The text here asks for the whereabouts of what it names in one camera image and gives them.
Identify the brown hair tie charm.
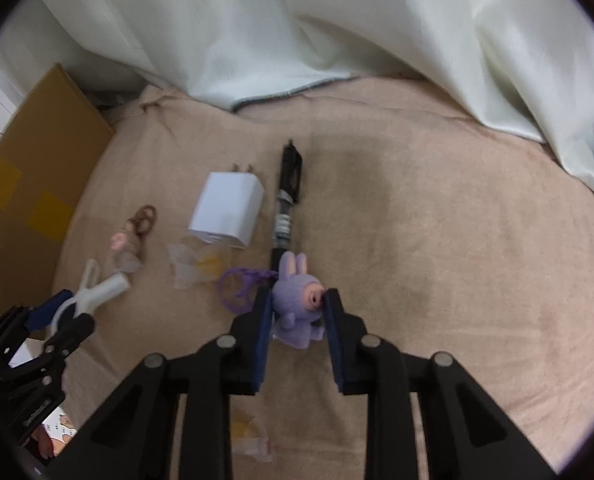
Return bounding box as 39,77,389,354
108,205,157,274

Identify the pale green curtain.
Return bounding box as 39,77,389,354
42,0,594,191

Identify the brown cardboard box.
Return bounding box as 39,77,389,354
0,65,114,315

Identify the white plastic clip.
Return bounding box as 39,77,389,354
49,259,131,336

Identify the black pen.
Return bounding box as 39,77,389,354
270,140,303,271

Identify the purple plush bunny keychain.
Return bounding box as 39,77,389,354
217,252,326,350

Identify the white power adapter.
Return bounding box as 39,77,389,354
189,171,265,249

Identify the clear wrapper near camera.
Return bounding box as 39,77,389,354
230,411,272,463

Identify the cartoon printed card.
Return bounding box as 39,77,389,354
32,408,76,460

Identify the clear plastic wrapper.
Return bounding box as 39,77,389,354
167,238,232,289

